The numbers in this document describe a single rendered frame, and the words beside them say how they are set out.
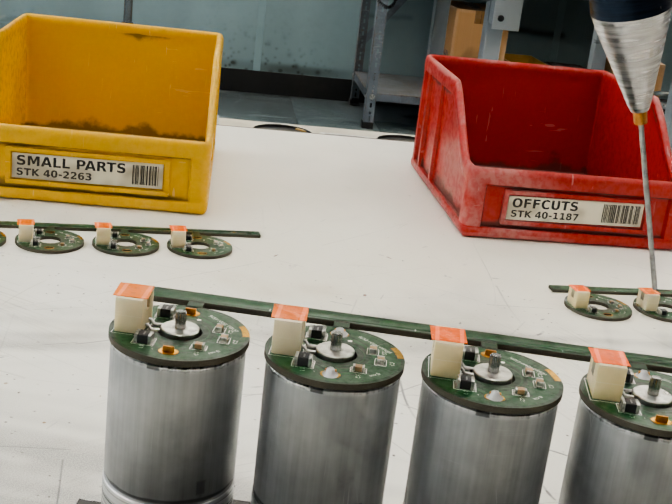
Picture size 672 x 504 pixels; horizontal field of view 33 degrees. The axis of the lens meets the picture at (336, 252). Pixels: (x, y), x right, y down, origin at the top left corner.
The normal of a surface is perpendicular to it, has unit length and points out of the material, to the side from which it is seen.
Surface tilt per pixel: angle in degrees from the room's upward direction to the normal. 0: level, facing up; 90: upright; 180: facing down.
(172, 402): 90
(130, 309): 90
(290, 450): 90
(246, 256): 0
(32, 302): 0
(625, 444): 90
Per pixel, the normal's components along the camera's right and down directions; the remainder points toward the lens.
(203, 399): 0.46, 0.33
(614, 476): -0.54, 0.21
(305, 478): -0.22, 0.29
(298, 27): 0.10, 0.33
